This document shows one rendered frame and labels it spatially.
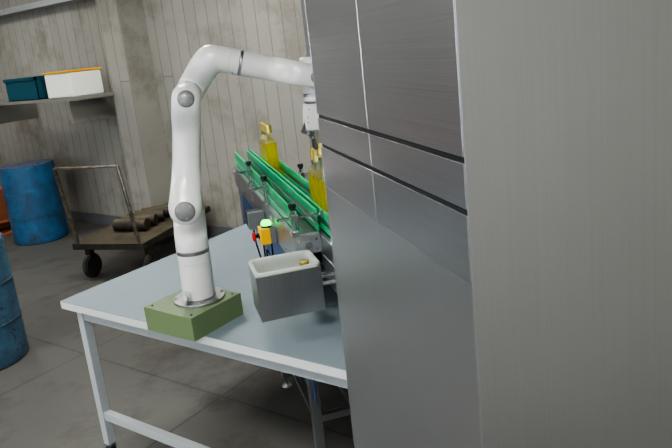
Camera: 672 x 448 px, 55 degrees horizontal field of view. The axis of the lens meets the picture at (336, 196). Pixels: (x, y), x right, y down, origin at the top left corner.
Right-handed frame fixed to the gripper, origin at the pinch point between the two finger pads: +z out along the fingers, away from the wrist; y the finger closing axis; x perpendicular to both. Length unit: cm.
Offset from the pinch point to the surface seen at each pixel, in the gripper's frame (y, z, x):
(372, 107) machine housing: 24, -24, 132
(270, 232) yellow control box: 18, 39, -30
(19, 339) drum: 159, 124, -192
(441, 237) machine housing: 24, -9, 155
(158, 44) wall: 39, -52, -422
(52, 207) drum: 171, 101, -495
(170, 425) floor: 73, 136, -68
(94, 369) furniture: 100, 95, -58
